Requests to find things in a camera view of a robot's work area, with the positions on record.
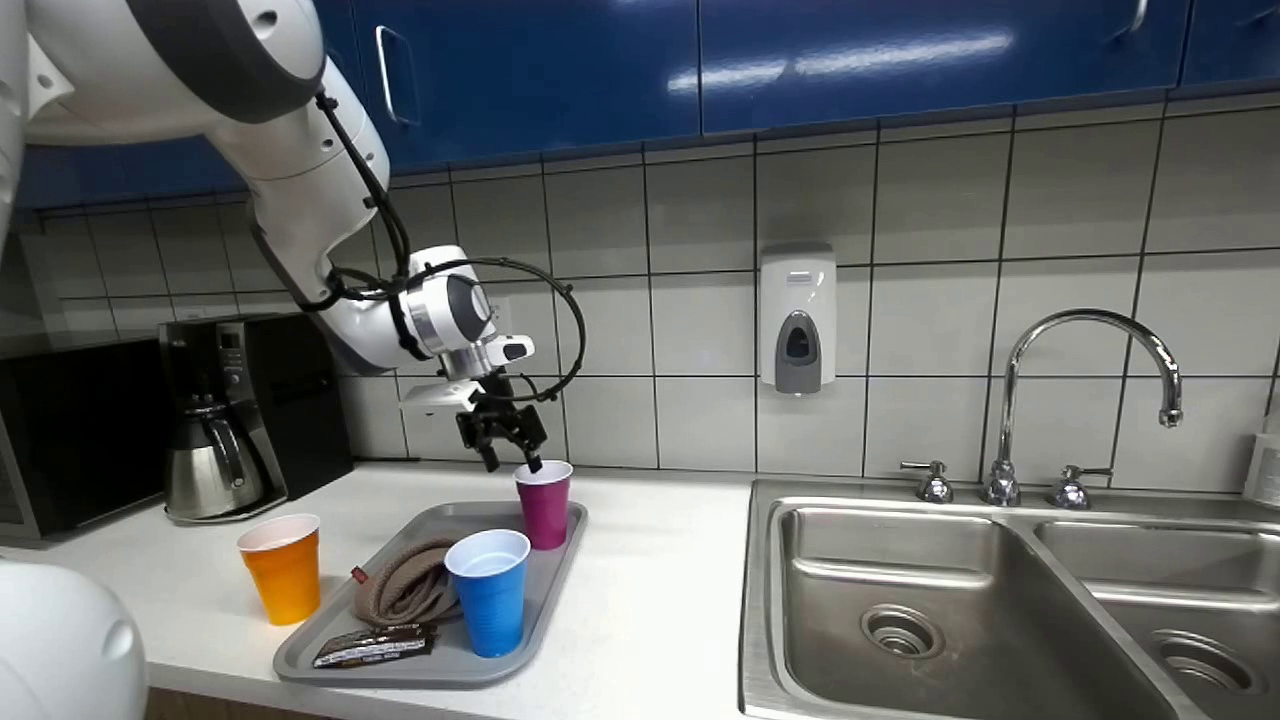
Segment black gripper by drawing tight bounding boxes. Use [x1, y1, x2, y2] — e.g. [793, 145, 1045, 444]
[451, 376, 553, 480]

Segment magenta plastic cup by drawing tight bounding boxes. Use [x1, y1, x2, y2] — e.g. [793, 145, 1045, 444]
[510, 457, 574, 550]

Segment blue plastic cup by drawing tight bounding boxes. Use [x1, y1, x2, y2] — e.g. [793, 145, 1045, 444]
[439, 522, 535, 660]

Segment orange plastic cup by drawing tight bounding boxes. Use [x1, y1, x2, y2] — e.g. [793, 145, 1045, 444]
[235, 517, 328, 631]

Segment grey plastic tray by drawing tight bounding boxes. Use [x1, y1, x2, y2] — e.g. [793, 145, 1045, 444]
[272, 496, 593, 693]

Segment beige knitted cloth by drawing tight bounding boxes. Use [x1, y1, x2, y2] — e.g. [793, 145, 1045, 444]
[346, 534, 463, 631]

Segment black coffee maker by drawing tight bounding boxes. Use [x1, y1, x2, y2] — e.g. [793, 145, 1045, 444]
[155, 311, 355, 526]

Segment dark snack wrapper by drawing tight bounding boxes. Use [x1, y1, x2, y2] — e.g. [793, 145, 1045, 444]
[312, 627, 439, 673]

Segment steel coffee carafe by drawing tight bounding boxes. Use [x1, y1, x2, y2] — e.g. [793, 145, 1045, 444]
[164, 397, 291, 526]

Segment stainless steel double sink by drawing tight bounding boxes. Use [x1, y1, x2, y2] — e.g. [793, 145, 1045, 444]
[736, 475, 1280, 720]

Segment blue cabinet door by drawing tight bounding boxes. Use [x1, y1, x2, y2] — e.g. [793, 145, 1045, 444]
[15, 130, 355, 217]
[1177, 0, 1280, 96]
[694, 0, 1192, 138]
[315, 0, 702, 176]

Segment black microwave oven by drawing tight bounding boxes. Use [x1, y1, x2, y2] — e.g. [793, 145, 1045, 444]
[0, 337, 177, 550]

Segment white rounded robot shell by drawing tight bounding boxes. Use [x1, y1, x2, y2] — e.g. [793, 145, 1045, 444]
[0, 554, 146, 720]

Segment chrome gooseneck faucet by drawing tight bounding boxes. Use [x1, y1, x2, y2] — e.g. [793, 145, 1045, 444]
[981, 302, 1186, 511]

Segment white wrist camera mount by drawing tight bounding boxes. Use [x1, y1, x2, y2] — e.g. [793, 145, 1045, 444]
[397, 337, 535, 416]

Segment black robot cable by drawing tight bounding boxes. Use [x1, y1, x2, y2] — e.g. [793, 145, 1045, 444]
[312, 93, 593, 403]

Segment white wall soap dispenser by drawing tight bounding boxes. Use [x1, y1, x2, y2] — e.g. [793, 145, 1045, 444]
[755, 246, 838, 397]

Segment silver cabinet handle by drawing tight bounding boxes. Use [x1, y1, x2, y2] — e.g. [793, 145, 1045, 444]
[373, 19, 408, 126]

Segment chrome faucet handle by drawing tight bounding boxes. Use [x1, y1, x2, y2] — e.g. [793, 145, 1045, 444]
[1045, 460, 1110, 511]
[894, 460, 961, 508]

